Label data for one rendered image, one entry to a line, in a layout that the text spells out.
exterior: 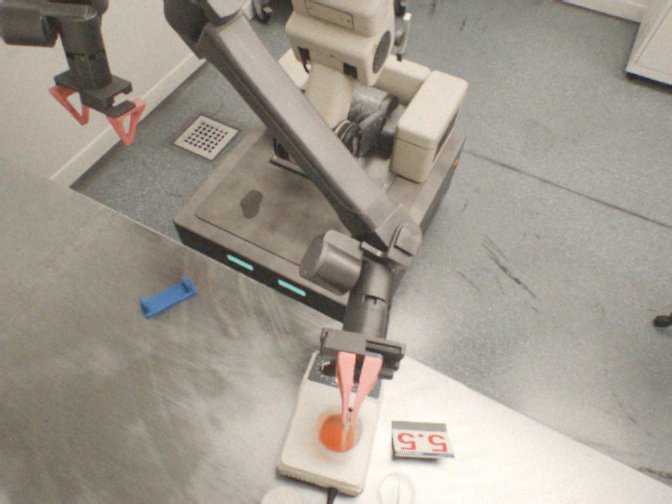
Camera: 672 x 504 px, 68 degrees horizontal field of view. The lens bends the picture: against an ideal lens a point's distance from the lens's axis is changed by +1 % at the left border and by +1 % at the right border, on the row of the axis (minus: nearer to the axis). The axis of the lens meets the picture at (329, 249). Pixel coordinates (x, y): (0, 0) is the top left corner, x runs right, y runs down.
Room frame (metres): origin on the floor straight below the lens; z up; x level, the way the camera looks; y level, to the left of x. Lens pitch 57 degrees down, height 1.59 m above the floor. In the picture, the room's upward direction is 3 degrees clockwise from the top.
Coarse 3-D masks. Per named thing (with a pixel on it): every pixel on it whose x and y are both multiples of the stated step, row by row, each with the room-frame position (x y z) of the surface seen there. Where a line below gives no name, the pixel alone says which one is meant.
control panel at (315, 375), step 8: (320, 360) 0.29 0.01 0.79; (328, 360) 0.30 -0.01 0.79; (312, 368) 0.28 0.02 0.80; (312, 376) 0.26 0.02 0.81; (320, 376) 0.26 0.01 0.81; (328, 376) 0.26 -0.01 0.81; (328, 384) 0.25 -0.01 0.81; (336, 384) 0.25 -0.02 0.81; (376, 384) 0.25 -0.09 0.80; (368, 392) 0.24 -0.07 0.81; (376, 392) 0.24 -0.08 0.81
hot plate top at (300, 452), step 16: (304, 400) 0.21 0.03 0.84; (320, 400) 0.21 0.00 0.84; (336, 400) 0.21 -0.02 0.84; (352, 400) 0.22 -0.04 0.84; (304, 416) 0.19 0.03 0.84; (368, 416) 0.19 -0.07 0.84; (288, 432) 0.17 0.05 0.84; (304, 432) 0.17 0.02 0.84; (368, 432) 0.17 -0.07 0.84; (288, 448) 0.14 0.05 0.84; (304, 448) 0.14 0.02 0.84; (368, 448) 0.15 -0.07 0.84; (288, 464) 0.12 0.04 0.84; (304, 464) 0.12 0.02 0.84; (320, 464) 0.12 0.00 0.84; (336, 464) 0.13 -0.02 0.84; (352, 464) 0.13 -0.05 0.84; (336, 480) 0.11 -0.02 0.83; (352, 480) 0.11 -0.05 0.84
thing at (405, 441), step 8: (400, 432) 0.19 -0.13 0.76; (408, 432) 0.19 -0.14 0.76; (400, 440) 0.18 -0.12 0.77; (408, 440) 0.18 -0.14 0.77; (416, 440) 0.18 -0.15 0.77; (424, 440) 0.18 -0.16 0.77; (432, 440) 0.18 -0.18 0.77; (440, 440) 0.18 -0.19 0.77; (400, 448) 0.16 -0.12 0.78; (408, 448) 0.16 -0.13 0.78; (416, 448) 0.16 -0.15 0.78; (424, 448) 0.16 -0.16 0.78; (432, 448) 0.16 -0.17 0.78; (440, 448) 0.16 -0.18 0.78; (448, 448) 0.17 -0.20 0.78
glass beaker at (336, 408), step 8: (328, 408) 0.18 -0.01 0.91; (336, 408) 0.18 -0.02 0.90; (360, 408) 0.18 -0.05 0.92; (320, 416) 0.17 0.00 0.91; (328, 416) 0.18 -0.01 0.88; (360, 416) 0.17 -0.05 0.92; (360, 424) 0.16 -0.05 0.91; (360, 432) 0.15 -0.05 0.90; (320, 440) 0.14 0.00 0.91; (360, 440) 0.14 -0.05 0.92; (320, 448) 0.14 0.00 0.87; (328, 448) 0.13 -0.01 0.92; (352, 448) 0.13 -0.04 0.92; (328, 456) 0.13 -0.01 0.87; (336, 456) 0.13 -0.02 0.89; (344, 456) 0.13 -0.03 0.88
